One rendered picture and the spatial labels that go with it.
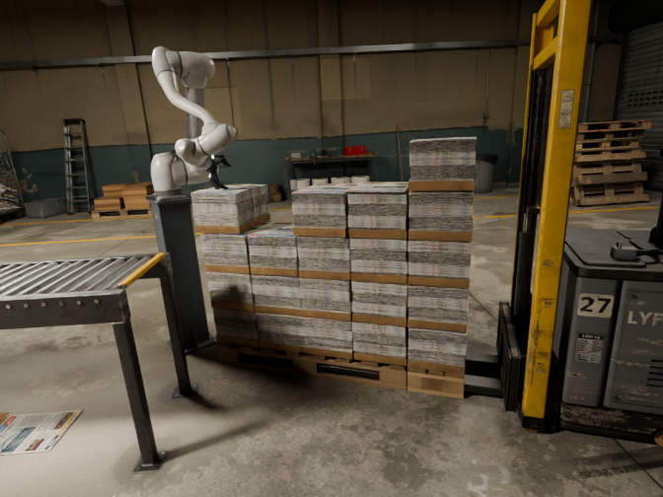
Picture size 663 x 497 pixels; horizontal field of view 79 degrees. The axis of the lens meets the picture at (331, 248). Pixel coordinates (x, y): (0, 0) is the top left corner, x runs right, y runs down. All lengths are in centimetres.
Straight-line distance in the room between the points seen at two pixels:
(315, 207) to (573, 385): 140
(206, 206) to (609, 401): 212
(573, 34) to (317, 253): 138
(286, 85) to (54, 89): 460
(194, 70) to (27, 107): 818
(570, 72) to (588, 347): 107
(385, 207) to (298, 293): 68
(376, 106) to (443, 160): 708
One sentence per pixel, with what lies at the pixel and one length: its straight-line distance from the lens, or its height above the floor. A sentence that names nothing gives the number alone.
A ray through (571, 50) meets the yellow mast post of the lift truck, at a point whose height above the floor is 157.
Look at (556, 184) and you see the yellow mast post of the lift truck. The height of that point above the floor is 111.
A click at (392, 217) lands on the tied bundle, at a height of 94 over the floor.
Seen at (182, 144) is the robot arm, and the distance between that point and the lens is 211.
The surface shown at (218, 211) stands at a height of 96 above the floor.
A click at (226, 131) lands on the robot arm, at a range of 207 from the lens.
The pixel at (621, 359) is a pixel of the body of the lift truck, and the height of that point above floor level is 40.
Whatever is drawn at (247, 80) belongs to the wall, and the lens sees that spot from 895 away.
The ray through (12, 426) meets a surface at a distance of 272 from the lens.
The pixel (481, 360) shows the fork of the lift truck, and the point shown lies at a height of 7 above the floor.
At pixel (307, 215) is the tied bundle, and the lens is 205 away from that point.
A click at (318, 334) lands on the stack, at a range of 227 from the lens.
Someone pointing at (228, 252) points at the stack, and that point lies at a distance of 232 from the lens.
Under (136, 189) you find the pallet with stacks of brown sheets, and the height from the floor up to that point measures 50.
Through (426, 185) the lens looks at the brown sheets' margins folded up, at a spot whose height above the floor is 109.
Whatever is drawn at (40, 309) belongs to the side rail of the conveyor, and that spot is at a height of 76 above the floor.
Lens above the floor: 134
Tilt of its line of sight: 16 degrees down
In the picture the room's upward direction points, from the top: 3 degrees counter-clockwise
